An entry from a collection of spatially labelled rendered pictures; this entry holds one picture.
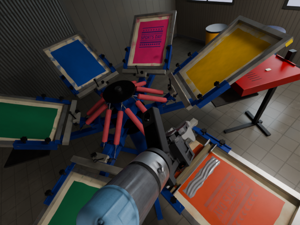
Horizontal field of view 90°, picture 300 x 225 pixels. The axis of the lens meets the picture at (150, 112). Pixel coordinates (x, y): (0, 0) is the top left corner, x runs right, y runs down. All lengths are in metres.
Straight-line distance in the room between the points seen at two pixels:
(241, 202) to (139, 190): 1.06
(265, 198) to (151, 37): 1.98
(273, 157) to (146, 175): 2.45
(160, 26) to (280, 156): 2.33
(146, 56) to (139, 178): 1.91
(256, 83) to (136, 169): 1.60
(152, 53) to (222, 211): 1.75
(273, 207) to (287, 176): 1.30
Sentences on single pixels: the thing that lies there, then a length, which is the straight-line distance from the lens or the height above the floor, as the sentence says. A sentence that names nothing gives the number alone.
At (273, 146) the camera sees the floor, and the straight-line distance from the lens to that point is 2.73.
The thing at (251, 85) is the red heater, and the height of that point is 1.11.
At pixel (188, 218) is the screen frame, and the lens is 1.15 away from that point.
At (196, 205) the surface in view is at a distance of 1.20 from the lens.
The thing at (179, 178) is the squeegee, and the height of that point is 1.06.
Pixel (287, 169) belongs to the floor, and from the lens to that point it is 2.62.
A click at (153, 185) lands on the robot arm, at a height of 1.88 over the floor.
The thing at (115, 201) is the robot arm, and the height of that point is 1.93.
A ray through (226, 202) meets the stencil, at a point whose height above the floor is 0.96.
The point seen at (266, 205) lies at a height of 0.96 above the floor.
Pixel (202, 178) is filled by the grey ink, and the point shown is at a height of 0.96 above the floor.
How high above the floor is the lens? 2.13
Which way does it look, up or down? 47 degrees down
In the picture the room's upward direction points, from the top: 15 degrees counter-clockwise
